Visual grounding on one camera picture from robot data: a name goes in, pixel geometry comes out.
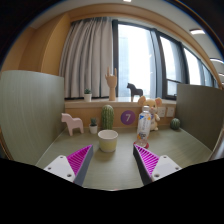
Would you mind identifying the wooden hand model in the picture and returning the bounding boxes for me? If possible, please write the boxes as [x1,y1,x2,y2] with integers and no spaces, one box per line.
[105,68,117,101]

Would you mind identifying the pale yellow paper cup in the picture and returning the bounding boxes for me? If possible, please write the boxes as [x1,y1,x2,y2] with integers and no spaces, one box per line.
[98,130,118,152]

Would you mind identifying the beige curtain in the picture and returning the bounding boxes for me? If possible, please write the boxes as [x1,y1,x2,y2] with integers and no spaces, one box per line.
[59,17,113,98]

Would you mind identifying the white wall socket left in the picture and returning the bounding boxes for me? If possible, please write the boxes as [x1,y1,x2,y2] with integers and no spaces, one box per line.
[157,107,166,118]

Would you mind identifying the clear plastic water bottle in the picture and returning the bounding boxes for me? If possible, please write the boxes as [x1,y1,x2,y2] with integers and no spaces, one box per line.
[136,106,151,147]

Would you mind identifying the small potted plant on table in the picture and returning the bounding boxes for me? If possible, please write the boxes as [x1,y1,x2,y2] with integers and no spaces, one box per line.
[89,117,98,134]

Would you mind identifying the round green cactus ball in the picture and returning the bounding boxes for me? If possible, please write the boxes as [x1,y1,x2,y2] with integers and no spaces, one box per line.
[170,118,181,130]

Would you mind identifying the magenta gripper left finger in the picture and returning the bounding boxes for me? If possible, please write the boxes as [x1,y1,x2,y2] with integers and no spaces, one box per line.
[44,145,93,186]

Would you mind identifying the small potted plant on sill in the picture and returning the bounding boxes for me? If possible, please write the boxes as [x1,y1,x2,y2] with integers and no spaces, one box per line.
[84,88,92,102]

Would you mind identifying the left green divider panel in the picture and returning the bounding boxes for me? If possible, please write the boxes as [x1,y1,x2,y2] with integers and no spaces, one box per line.
[0,70,64,165]

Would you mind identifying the tall green cactus decoration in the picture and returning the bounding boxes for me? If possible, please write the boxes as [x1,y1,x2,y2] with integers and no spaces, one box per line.
[101,105,114,130]

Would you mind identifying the purple number seven sticker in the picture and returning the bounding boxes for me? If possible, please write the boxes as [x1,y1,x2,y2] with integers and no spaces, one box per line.
[121,110,136,125]

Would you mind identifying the black toy horse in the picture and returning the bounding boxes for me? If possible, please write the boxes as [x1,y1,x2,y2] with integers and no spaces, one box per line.
[127,83,143,102]

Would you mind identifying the white wall socket right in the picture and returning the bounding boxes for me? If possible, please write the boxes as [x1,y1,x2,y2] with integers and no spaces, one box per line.
[166,107,175,117]

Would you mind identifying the plush mouse toy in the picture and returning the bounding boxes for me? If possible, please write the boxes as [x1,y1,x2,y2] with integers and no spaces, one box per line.
[138,96,162,131]

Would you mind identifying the green divider panel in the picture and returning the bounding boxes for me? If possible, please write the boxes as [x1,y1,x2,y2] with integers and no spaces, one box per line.
[0,70,64,165]
[176,84,224,150]

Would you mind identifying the white wall socket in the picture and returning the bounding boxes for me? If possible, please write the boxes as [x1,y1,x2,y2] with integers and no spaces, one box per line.
[166,107,175,117]
[157,107,166,118]

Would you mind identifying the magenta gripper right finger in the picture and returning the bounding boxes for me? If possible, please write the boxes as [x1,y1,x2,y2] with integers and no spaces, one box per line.
[133,145,181,185]

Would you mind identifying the right green divider panel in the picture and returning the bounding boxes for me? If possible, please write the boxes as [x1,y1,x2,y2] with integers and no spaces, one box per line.
[176,84,224,150]

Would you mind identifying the pink toy horse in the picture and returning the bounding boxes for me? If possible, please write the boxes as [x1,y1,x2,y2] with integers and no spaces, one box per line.
[61,113,84,136]

